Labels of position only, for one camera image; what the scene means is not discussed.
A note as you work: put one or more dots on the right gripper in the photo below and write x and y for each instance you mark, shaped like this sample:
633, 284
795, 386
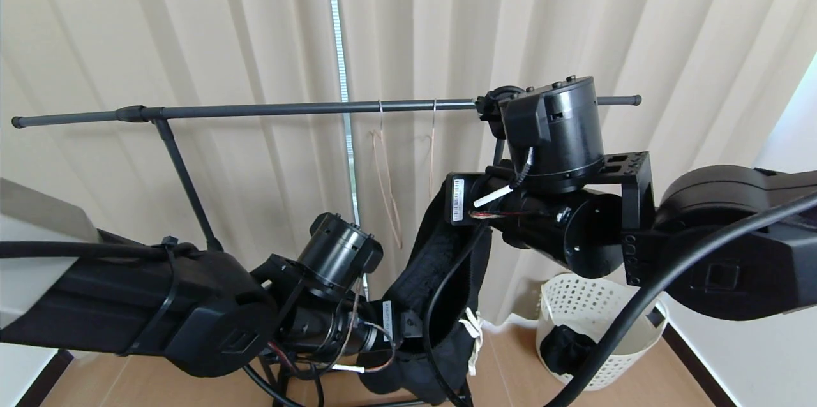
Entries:
469, 187

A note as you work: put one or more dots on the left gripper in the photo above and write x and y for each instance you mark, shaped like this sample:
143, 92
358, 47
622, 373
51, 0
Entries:
389, 318

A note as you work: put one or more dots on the black shorts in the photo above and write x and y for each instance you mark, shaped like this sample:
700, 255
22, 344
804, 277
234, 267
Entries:
434, 266

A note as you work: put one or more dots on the pink clothes hanger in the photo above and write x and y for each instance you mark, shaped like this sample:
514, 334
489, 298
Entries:
432, 158
399, 235

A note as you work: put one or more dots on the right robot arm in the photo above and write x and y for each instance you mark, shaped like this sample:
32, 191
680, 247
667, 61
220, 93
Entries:
734, 247

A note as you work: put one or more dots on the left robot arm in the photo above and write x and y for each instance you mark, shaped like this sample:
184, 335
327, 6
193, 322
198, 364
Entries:
127, 305

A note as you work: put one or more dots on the white laundry basket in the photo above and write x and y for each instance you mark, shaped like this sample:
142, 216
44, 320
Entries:
574, 298

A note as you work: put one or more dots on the black clothes rack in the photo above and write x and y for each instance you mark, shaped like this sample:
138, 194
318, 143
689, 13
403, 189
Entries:
255, 110

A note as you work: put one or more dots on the black garment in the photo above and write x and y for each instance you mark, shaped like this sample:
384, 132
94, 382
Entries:
565, 349

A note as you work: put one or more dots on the beige curtain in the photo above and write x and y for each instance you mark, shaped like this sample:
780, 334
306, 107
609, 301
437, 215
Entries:
191, 30

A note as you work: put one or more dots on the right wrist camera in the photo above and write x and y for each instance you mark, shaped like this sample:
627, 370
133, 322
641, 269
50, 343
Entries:
488, 104

